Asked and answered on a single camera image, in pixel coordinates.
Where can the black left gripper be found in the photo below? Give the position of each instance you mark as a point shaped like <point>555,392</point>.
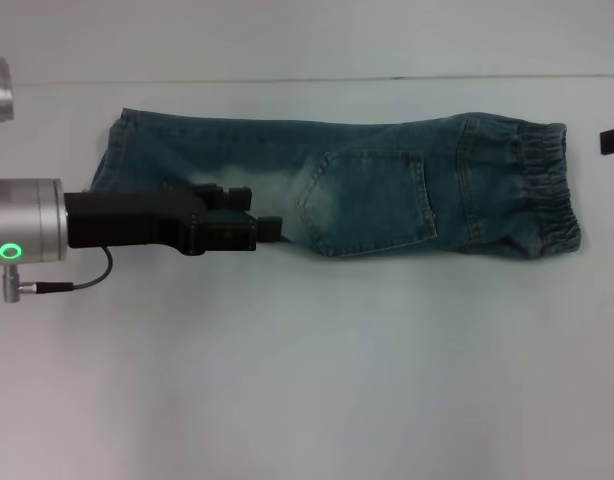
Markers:
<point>127,222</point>

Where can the blue denim shorts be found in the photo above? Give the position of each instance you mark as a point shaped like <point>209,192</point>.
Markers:
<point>387,190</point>

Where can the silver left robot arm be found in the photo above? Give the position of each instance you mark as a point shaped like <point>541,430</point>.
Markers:
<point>27,222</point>

